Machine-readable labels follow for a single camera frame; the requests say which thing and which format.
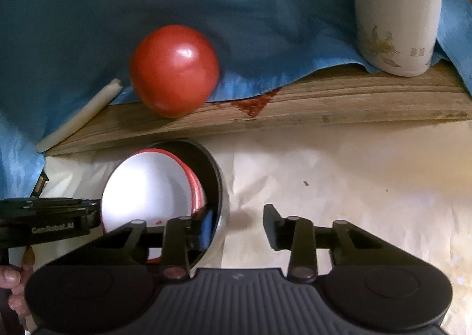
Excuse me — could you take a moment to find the person's left hand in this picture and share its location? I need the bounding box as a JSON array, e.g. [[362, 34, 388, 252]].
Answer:
[[0, 247, 35, 317]]

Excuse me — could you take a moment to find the white rolled stick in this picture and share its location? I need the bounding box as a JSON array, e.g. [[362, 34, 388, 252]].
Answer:
[[35, 79, 123, 153]]

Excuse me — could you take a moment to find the cream table cover sheet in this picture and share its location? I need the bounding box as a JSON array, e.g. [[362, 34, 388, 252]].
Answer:
[[22, 120, 472, 335]]

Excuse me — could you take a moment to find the red tomato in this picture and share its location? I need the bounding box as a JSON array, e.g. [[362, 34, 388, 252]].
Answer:
[[129, 25, 220, 118]]

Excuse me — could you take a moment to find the white red-rimmed bowl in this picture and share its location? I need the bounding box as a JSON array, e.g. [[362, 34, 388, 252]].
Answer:
[[130, 149, 205, 228], [101, 149, 206, 233]]

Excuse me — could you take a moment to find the deep steel bowl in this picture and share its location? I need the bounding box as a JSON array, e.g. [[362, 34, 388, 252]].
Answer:
[[149, 138, 230, 270]]

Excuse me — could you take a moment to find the white thermos cup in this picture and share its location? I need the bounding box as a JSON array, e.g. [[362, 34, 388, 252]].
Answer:
[[354, 0, 442, 77]]

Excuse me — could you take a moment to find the blue cloth garment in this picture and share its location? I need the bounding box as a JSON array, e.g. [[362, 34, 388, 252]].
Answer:
[[0, 0, 472, 201]]

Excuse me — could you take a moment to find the wooden shelf board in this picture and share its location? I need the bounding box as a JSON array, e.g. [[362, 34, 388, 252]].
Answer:
[[47, 62, 471, 156]]

